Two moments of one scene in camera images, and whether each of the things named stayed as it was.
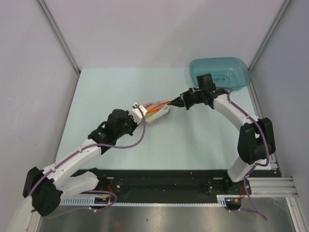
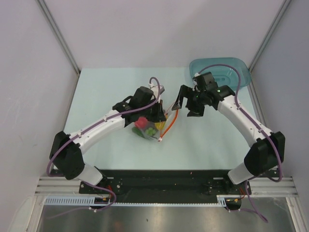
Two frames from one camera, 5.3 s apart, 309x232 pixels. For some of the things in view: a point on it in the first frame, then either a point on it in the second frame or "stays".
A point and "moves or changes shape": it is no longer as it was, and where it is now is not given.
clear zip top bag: x=157 y=110 moves or changes shape
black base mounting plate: x=134 y=186 stays
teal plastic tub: x=228 y=72 stays
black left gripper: x=133 y=123 to x=160 y=116
